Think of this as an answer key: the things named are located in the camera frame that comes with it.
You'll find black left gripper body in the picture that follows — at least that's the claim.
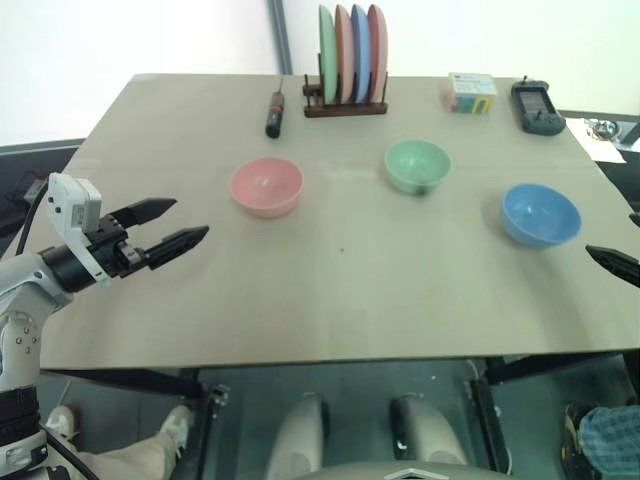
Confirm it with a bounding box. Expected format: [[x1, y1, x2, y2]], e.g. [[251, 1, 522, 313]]
[[84, 213, 152, 280]]

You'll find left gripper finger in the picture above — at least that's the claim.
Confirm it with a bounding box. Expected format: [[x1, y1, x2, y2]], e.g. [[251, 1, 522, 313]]
[[145, 225, 211, 272], [106, 197, 179, 232]]

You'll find blue bowl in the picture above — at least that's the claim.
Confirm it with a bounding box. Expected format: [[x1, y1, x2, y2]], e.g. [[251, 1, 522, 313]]
[[501, 183, 583, 249]]

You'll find grey power adapter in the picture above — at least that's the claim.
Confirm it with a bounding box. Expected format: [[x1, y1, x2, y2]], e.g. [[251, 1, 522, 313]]
[[22, 174, 52, 205]]

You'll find pink bowl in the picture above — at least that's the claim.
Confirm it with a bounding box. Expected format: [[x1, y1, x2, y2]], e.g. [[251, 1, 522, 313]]
[[228, 156, 305, 220]]

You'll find black remote controller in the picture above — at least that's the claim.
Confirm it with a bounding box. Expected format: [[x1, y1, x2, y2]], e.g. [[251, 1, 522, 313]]
[[510, 75, 567, 137]]

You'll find black red screwdriver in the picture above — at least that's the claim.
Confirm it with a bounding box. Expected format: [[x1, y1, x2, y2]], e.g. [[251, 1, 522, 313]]
[[264, 75, 288, 140]]

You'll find black shoe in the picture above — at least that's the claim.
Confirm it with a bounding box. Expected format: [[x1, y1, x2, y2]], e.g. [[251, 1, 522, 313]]
[[563, 401, 597, 462]]

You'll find blue plaid cloth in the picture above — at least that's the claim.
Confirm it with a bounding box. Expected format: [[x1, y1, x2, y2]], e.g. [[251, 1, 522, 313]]
[[578, 405, 640, 477]]

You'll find white shoe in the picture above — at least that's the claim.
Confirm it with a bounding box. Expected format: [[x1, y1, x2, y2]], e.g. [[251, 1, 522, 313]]
[[158, 404, 197, 460], [44, 405, 77, 442]]

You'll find beige trouser leg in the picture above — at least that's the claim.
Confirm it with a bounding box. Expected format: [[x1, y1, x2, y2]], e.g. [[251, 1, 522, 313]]
[[69, 428, 175, 480]]

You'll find colourful small box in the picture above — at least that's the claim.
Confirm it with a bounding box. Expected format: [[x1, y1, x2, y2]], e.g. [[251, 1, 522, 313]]
[[438, 71, 499, 117]]

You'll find dark wooden plate rack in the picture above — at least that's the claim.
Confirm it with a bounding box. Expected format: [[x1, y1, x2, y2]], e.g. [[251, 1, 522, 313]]
[[302, 49, 390, 119]]

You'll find grey pillar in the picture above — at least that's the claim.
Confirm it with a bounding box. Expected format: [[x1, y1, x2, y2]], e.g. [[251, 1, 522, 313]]
[[266, 0, 294, 74]]

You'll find green bowl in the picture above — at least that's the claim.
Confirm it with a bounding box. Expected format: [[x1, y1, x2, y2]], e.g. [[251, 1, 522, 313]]
[[383, 139, 453, 197]]

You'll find silver left robot leg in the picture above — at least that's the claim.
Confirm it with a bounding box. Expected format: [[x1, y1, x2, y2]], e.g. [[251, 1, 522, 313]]
[[263, 392, 332, 480]]

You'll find silver robot leg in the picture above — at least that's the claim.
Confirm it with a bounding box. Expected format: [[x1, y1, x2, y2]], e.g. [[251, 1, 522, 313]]
[[389, 394, 470, 480], [263, 392, 332, 480]]

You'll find green plate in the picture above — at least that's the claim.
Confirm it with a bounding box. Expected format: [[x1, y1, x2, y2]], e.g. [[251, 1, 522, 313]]
[[317, 4, 338, 107]]

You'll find pink plate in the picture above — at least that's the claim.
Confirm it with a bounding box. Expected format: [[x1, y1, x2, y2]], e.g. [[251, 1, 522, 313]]
[[333, 3, 355, 106], [366, 3, 389, 102]]

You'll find silver right robot leg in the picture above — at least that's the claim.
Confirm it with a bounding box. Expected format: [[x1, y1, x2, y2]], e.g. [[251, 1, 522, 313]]
[[389, 394, 470, 480]]

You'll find blue plate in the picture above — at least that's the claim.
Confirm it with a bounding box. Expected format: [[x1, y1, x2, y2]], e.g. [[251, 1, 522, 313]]
[[349, 3, 373, 104]]

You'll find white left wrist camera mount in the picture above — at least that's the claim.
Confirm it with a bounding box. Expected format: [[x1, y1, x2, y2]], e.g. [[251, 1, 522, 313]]
[[46, 171, 112, 290]]

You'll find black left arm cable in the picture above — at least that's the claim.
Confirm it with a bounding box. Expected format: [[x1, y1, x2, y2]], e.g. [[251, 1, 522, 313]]
[[14, 184, 51, 259]]

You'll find tangled cables heap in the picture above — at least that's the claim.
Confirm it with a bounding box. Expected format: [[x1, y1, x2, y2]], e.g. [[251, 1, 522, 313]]
[[581, 116, 640, 164]]

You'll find black metal table frame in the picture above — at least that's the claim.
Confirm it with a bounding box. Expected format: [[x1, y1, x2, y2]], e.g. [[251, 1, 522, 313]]
[[39, 349, 624, 480]]

